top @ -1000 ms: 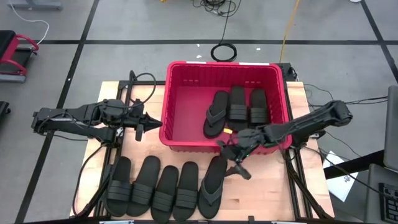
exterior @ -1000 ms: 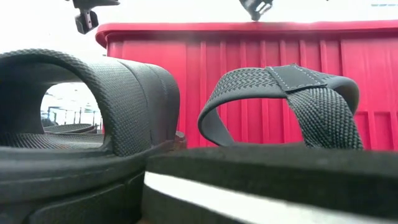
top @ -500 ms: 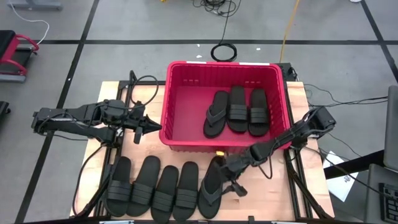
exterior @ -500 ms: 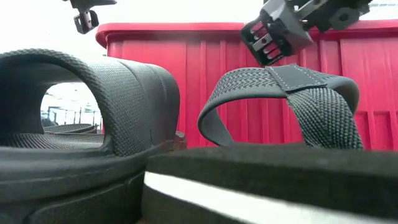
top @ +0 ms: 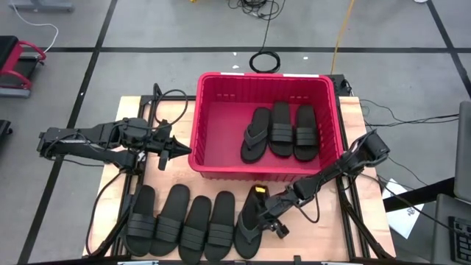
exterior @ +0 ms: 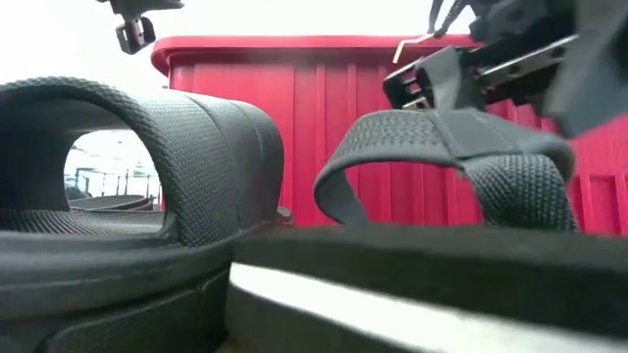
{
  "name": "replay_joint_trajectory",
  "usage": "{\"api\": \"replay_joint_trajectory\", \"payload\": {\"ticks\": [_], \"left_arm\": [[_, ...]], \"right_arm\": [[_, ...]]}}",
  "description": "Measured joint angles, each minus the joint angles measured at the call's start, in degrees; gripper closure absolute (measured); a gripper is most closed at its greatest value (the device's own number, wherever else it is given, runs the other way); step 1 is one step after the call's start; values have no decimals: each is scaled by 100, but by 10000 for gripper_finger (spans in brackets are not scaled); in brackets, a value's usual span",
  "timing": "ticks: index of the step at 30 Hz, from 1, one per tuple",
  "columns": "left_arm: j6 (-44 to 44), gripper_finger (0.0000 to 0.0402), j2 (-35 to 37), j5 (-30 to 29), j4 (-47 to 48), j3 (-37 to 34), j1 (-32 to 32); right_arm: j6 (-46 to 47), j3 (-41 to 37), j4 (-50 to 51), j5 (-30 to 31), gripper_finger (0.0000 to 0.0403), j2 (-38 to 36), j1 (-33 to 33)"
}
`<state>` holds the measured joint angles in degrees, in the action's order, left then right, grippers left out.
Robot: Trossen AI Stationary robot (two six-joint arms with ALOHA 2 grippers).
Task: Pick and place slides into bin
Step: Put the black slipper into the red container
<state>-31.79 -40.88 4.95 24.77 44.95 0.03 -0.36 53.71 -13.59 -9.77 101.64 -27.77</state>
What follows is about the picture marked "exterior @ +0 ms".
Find red plastic bin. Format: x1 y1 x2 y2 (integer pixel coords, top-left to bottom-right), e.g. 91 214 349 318
150 33 628 237

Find black slide with crossed straps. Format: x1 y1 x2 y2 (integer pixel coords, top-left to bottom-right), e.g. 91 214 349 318
215 108 628 353

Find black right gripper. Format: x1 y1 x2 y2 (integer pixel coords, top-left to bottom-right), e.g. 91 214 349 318
382 0 628 139

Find black metal railing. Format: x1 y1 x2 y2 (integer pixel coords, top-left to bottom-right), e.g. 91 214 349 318
73 168 162 197

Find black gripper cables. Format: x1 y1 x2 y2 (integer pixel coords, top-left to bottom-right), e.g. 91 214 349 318
425 0 470 39

